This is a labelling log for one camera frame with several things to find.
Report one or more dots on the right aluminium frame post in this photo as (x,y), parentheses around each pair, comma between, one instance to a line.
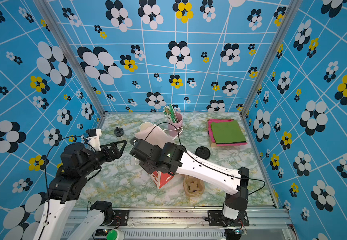
(269,57)

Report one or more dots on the red white paper gift bag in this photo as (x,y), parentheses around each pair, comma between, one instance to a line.
(157,137)

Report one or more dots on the stack of white paper cups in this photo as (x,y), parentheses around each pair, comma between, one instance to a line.
(145,127)

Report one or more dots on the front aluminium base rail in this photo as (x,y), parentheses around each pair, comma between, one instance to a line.
(184,223)

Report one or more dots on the clear jar black lid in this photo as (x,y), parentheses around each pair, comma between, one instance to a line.
(119,133)

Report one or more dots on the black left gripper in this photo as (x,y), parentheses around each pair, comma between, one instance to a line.
(117,153)

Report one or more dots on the pink straw holder cup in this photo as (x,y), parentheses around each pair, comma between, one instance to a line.
(175,129)

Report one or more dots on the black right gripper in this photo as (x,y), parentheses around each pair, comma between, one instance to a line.
(149,169)

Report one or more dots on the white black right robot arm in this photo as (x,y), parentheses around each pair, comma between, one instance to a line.
(175,159)

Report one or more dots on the brown pulp cup carrier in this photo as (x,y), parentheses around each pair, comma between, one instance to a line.
(193,187)

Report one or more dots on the green wrapped straws bundle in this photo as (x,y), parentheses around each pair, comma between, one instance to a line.
(170,113)

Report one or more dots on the green push button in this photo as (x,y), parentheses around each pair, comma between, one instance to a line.
(115,234)

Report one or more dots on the aluminium frame post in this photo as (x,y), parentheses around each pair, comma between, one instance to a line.
(269,57)
(60,37)

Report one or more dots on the left aluminium frame post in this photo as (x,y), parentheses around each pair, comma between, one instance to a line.
(60,37)

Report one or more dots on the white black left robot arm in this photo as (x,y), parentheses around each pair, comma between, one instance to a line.
(64,190)

